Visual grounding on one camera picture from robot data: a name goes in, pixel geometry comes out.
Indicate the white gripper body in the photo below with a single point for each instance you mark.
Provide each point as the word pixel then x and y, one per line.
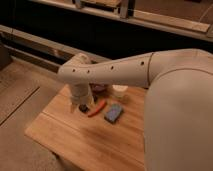
pixel 81 94

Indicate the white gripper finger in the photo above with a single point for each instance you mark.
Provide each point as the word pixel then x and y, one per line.
pixel 72 107

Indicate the black rectangular block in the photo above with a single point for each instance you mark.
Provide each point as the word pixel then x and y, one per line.
pixel 83 108

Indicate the wooden table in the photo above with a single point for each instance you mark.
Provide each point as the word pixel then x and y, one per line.
pixel 92 143

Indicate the blue sponge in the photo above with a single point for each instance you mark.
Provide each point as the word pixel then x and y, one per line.
pixel 113 113

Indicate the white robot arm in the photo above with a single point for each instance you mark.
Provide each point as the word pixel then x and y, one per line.
pixel 178 107

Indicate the dark red ceramic bowl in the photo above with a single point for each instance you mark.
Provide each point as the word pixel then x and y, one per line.
pixel 98 88

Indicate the white plastic cup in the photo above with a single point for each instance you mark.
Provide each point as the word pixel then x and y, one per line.
pixel 119 90

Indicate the orange carrot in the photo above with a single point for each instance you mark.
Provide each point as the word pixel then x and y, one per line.
pixel 97 108

